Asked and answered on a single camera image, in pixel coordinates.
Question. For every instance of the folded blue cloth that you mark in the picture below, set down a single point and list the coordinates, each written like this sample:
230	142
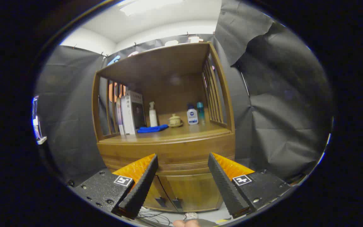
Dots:
151	129

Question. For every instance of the white lotion bottle blue cap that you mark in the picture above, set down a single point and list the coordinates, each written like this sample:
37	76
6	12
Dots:
192	117

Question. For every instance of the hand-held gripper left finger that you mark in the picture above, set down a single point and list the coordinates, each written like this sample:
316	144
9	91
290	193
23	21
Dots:
142	186

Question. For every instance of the purple white book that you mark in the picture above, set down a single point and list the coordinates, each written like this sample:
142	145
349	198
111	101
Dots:
118	116

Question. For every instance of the thin white book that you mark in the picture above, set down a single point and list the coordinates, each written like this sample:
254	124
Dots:
123	116

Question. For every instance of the wooden cabinet door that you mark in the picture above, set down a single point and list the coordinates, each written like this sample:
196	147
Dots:
197	192
156	192

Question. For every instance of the large white grey book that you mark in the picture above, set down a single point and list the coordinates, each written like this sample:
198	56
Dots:
134	113

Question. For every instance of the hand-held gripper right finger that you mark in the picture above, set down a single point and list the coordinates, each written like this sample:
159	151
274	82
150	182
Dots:
225	186

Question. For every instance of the wooden cabinet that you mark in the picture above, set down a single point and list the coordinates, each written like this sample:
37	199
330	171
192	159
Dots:
181	63

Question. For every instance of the wooden drawer with black knob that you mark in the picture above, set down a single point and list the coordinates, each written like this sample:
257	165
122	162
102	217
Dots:
181	154

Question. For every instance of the teal bottle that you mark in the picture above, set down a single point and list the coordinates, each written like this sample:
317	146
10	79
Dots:
201	110

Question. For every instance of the cream lidded teacup with saucer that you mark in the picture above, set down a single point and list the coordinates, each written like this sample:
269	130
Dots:
175	121

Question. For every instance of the white pump bottle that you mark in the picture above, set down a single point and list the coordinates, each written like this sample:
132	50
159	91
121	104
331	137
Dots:
153	119

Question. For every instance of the wooden countertop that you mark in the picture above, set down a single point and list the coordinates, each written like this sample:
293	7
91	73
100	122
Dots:
184	130

